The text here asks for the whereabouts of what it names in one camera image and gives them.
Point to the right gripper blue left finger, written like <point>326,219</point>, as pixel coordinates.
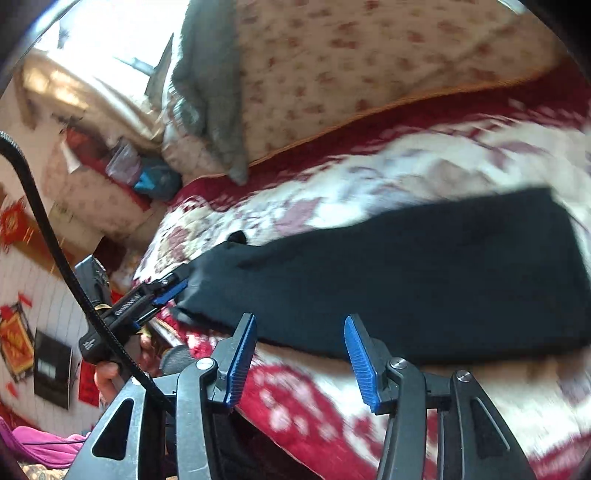
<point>232,357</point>

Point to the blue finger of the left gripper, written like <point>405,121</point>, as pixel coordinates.
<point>165,289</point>

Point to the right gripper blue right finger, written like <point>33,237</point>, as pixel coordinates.
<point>369,365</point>

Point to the black pants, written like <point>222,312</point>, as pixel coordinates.
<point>463,281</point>

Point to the pink sleeve forearm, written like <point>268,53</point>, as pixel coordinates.
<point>39,447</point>

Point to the person's left hand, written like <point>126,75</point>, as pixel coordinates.
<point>107,374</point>

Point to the red white floral blanket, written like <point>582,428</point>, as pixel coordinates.
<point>306,407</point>

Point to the teal object by bed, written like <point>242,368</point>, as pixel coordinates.
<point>158,183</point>

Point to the clear plastic container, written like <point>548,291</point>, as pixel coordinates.
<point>125,164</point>

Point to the grey fleece towel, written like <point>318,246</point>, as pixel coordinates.
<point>207,79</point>

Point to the floral beige quilt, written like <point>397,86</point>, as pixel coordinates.
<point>310,66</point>

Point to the black wall panel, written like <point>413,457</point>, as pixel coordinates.
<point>52,370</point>

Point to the red wall decoration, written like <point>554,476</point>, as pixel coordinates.
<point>17,342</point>

